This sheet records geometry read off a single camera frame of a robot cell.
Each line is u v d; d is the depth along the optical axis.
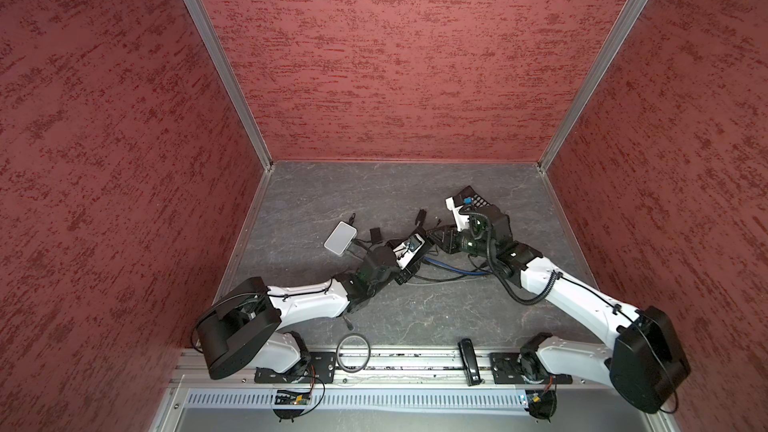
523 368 0.67
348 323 0.81
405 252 0.69
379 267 0.62
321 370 0.74
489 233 0.60
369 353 0.76
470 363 0.73
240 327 0.43
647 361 0.41
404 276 0.74
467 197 0.72
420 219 1.03
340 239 0.97
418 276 0.90
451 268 0.92
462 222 0.72
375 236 1.00
